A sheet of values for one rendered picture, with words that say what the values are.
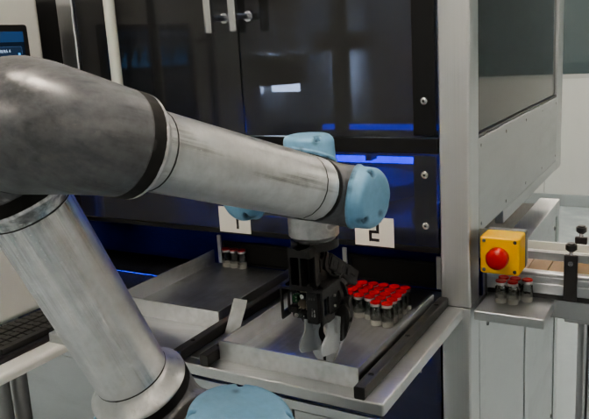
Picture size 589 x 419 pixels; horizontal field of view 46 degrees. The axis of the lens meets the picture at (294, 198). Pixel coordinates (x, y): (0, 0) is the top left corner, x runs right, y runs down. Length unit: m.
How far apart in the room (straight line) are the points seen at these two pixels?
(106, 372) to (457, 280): 0.79
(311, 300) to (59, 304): 0.40
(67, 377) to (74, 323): 1.40
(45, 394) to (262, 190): 1.64
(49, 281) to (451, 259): 0.85
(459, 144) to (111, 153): 0.86
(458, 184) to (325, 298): 0.43
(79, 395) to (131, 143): 1.62
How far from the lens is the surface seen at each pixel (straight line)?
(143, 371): 0.80
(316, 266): 1.01
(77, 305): 0.74
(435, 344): 1.26
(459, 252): 1.37
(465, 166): 1.32
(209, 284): 1.60
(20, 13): 1.79
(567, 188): 6.04
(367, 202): 0.81
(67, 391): 2.18
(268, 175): 0.70
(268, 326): 1.34
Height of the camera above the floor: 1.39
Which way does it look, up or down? 12 degrees down
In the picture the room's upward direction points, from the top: 3 degrees counter-clockwise
